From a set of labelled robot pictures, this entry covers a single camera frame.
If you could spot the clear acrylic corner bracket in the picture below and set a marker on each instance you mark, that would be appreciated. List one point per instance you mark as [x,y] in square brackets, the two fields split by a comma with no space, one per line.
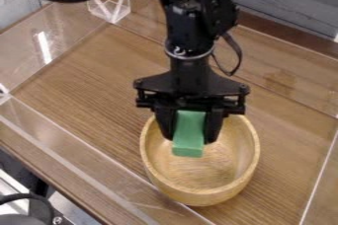
[112,11]

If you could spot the brown wooden bowl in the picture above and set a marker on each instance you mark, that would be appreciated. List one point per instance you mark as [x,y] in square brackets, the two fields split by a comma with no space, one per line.
[212,179]

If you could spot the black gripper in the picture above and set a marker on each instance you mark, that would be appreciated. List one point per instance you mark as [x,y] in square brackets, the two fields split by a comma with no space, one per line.
[193,88]

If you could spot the green rectangular block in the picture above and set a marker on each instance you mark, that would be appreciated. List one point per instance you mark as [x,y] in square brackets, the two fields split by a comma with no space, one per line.
[188,139]

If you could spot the clear acrylic tray wall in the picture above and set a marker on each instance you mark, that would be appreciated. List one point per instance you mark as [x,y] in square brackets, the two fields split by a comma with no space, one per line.
[104,187]

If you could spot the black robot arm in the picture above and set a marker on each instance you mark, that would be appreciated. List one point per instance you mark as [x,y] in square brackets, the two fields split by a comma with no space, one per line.
[197,24]

